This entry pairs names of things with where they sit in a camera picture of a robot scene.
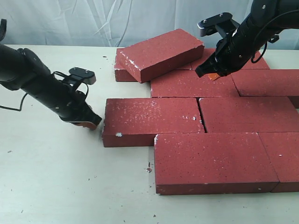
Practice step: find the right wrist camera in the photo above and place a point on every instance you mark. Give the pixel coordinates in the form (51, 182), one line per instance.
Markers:
(220, 23)

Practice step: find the white backdrop cloth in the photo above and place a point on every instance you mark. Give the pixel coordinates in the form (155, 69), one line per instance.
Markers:
(110, 23)

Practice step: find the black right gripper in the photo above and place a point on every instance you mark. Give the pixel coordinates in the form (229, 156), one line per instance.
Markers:
(240, 47)

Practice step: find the red brick top back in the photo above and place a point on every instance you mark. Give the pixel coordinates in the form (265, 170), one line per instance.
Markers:
(156, 56)

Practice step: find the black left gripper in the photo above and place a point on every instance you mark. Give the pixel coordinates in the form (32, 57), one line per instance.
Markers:
(70, 105)

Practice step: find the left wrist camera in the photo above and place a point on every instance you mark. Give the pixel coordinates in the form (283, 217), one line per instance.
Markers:
(85, 76)

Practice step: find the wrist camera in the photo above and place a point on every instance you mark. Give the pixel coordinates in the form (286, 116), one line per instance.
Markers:
(85, 76)
(220, 23)

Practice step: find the red brick back left base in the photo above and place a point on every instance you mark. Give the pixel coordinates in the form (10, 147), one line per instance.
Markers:
(121, 75)

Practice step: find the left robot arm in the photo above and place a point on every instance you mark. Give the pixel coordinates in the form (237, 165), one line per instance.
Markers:
(23, 69)

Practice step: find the red brick middle row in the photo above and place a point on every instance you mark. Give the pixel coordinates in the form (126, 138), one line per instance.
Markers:
(249, 114)

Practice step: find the red brick base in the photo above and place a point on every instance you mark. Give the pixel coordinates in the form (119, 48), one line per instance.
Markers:
(121, 75)
(261, 64)

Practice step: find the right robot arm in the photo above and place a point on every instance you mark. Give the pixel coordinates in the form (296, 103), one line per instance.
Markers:
(273, 16)

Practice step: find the red brick right second row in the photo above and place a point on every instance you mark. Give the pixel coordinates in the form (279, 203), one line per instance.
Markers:
(275, 82)

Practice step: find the red brick back right base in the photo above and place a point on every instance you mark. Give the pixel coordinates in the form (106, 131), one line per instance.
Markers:
(261, 64)

